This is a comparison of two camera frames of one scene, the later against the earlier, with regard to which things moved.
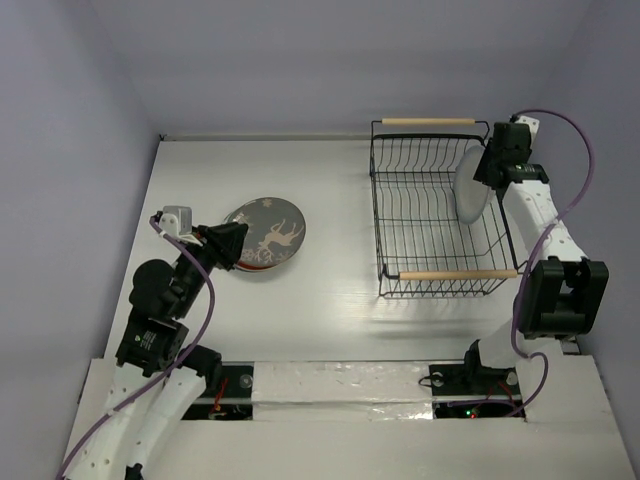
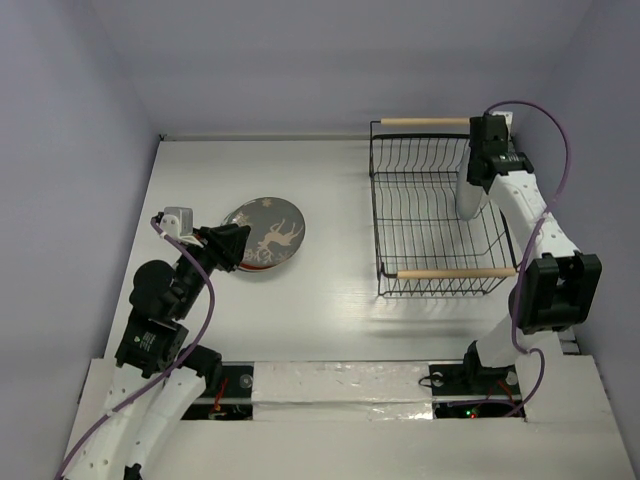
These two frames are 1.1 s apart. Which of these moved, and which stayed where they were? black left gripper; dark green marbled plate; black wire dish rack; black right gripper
Moved: black right gripper
Stayed: dark green marbled plate; black left gripper; black wire dish rack
